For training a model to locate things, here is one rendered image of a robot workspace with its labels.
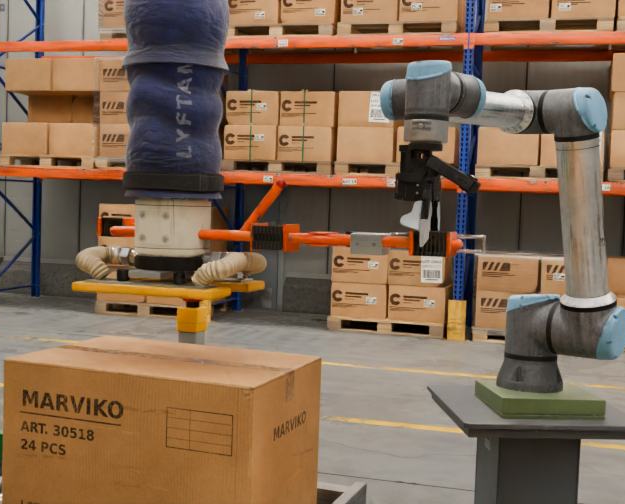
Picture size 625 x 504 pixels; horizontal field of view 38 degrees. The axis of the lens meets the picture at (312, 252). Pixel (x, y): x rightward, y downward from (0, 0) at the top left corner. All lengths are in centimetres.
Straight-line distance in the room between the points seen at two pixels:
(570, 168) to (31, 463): 151
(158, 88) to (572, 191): 112
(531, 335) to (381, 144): 668
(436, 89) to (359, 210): 871
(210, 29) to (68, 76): 855
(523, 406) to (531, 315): 27
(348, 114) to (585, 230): 692
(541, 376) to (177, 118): 128
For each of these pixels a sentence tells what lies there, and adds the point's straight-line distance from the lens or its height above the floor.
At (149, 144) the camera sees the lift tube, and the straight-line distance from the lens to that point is 197.
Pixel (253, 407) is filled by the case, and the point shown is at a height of 91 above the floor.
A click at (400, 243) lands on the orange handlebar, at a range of 184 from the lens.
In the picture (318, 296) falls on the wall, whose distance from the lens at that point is 1054.
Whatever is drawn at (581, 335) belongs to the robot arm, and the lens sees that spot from 254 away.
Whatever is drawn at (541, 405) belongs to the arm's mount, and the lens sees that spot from 253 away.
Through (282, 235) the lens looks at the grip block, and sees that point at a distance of 190.
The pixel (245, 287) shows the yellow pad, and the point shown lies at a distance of 204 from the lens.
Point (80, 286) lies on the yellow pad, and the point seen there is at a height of 111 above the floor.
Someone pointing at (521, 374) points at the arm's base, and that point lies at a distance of 263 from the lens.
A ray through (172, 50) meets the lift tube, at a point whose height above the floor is 163.
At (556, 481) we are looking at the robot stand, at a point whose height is 56.
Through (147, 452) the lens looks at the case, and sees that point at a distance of 192.
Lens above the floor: 131
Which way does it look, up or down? 3 degrees down
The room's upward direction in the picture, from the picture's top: 2 degrees clockwise
